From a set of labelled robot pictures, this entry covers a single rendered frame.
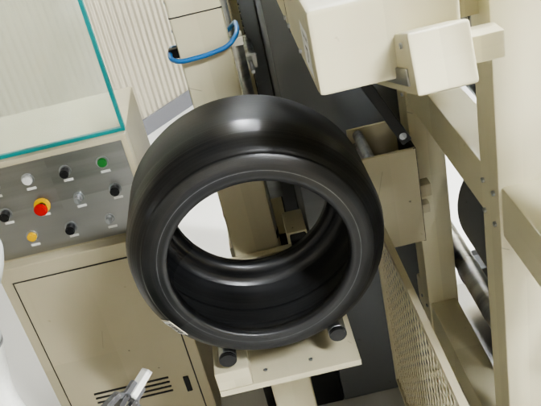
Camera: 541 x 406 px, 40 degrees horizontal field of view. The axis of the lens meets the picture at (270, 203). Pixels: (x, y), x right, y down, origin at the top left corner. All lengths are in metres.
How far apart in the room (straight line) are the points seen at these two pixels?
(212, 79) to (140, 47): 3.53
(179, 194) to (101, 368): 1.33
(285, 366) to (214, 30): 0.87
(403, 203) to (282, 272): 0.38
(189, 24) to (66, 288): 1.11
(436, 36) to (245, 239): 1.10
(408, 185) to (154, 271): 0.75
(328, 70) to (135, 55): 4.18
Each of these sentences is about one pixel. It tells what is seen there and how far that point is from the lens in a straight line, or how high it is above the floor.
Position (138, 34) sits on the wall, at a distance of 5.38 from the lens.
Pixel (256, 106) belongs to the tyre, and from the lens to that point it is 1.67.
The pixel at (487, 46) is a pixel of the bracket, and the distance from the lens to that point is 1.29.
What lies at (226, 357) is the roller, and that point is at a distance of 1.87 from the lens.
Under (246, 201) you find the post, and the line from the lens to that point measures 2.04.
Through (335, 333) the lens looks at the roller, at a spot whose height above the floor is 0.91.
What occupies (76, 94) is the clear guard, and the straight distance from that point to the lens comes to 2.27.
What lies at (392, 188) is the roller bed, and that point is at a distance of 2.02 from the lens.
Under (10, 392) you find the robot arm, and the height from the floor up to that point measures 1.24.
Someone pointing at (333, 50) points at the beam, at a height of 1.71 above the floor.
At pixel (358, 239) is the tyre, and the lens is 1.67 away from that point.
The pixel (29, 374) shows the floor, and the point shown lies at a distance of 3.62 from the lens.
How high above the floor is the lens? 2.13
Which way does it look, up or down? 30 degrees down
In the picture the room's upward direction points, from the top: 13 degrees counter-clockwise
